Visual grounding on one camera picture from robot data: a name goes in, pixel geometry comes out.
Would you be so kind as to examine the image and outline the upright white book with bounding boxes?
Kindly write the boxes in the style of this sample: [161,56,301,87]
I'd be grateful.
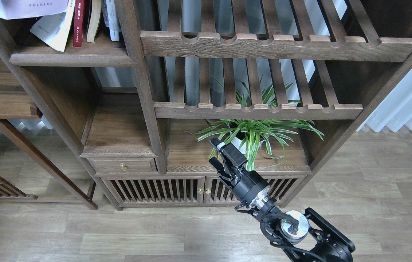
[102,0,122,41]

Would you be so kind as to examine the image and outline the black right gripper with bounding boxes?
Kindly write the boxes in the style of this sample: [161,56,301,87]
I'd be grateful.
[209,138,271,209]

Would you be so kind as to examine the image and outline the yellow green cover book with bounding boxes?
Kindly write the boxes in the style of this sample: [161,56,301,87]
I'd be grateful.
[30,0,75,52]

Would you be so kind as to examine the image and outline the dark wooden bookshelf unit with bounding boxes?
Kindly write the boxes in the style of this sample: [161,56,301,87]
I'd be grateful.
[0,0,412,209]

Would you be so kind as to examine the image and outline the red cover book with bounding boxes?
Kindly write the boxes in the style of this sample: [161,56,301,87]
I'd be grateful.
[72,0,87,48]

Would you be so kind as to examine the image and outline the pale lavender cover book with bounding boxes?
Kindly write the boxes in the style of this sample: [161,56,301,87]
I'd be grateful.
[0,0,68,20]

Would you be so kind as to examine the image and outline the upright cream paged book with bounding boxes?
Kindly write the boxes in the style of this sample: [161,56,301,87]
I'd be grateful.
[86,0,102,43]

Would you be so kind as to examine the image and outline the green spider plant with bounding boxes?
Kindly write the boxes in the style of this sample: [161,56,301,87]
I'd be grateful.
[191,75,326,200]

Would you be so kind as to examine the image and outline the brass drawer knob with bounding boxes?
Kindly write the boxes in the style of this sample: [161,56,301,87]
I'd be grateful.
[120,163,128,171]

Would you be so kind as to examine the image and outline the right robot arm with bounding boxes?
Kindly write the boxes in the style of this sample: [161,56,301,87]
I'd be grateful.
[209,138,356,262]

